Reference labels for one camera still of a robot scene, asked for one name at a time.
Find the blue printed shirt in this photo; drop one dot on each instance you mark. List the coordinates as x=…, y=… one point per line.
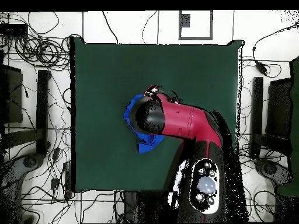
x=147, y=144

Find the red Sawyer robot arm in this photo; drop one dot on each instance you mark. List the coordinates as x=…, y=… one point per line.
x=186, y=119

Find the black flat box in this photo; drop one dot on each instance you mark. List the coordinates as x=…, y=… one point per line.
x=12, y=29

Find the dark green table cloth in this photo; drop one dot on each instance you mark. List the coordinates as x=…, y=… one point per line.
x=105, y=70

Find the dark grey square tag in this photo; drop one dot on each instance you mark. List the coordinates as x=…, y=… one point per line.
x=185, y=20

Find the black power adapter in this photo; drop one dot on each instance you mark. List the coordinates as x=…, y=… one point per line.
x=261, y=67

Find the black power strip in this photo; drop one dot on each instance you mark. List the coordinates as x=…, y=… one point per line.
x=67, y=177

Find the dark box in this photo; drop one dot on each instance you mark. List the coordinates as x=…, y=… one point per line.
x=12, y=98
x=279, y=109

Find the small black adapter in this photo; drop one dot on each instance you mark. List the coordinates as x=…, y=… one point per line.
x=54, y=183

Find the grey chair base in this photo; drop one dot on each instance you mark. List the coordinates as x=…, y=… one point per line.
x=268, y=168
x=30, y=161

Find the green hanging cloth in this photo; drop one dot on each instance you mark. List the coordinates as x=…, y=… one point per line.
x=295, y=116

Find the grey square floor frame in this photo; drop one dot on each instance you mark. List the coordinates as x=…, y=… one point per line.
x=195, y=38

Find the black frame leg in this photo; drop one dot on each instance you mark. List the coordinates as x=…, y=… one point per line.
x=257, y=112
x=42, y=105

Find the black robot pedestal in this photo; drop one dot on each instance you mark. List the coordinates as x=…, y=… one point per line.
x=149, y=205

